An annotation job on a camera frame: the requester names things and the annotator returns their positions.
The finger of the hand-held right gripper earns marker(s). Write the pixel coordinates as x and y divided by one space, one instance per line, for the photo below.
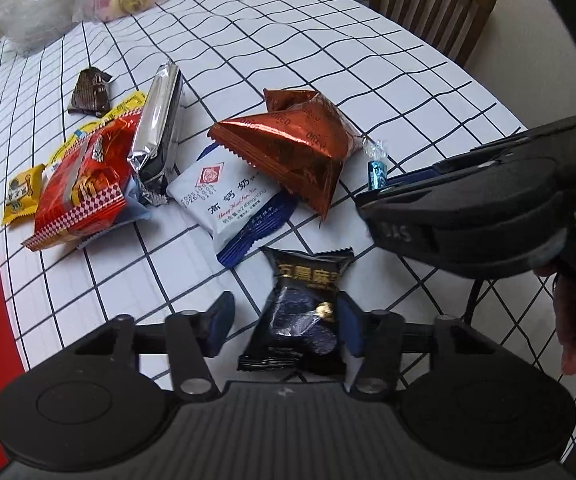
418 180
528 140

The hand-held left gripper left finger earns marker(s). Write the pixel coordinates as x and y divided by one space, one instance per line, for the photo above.
220 322

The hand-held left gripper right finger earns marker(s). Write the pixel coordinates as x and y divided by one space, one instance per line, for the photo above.
350 330

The blue candy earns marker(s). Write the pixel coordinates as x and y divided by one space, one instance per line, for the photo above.
377 172

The black snack packet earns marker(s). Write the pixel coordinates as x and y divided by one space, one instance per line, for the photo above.
303 280

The white and blue milk packet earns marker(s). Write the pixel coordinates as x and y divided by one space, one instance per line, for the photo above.
212 195

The copper foil snack packet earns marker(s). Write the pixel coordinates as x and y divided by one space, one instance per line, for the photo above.
288 145

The light blue snack packet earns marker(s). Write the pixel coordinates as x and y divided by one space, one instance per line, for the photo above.
135 212

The red snack packet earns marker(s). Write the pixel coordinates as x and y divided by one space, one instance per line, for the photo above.
77 180

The green and silver foil packet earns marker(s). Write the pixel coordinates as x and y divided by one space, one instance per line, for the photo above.
155 110

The small yellow snack packet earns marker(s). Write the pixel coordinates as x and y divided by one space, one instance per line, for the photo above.
20 197

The person's right hand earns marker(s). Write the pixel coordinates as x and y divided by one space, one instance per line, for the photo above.
575 330

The wooden chair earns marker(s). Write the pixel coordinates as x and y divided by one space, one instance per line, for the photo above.
443 10

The white checkered tablecloth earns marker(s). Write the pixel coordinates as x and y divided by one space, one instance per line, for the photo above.
318 35

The brown chocolate packet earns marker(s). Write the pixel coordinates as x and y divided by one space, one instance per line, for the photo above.
87 92

